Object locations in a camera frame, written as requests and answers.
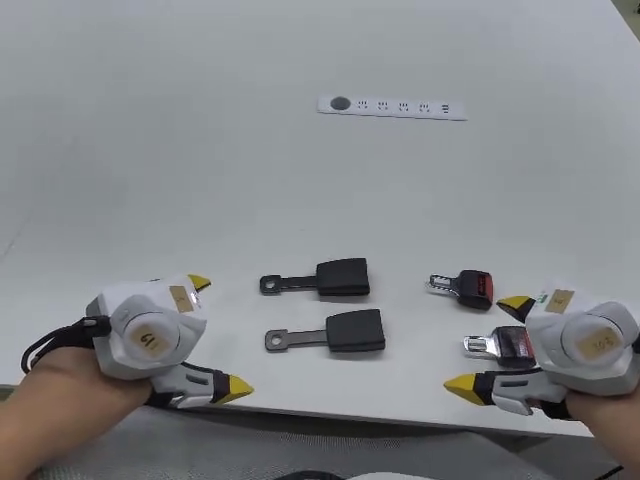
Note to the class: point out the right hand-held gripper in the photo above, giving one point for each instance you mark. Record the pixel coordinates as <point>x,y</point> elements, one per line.
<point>590,345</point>

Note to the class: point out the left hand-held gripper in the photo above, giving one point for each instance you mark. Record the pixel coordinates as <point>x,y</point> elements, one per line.
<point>150,330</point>

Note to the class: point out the metal seat belt tongue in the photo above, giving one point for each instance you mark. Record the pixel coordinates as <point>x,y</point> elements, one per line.
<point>505,346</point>
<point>470,290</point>

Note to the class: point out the black seat belt buckle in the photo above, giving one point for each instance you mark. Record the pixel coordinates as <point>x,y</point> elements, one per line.
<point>342,277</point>
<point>355,330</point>

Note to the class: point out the person's right forearm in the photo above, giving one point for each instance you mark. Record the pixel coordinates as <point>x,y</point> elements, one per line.
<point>622,465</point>

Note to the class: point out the person's left forearm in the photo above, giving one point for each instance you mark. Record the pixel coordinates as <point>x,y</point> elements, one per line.
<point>35,445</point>

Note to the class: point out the person's right hand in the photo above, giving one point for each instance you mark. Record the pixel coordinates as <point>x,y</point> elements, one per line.
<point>612,417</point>

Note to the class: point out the person's left hand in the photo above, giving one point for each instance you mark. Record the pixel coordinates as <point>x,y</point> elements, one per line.
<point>85,395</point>

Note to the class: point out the white power strip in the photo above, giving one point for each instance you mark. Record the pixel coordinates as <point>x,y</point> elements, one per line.
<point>395,107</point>

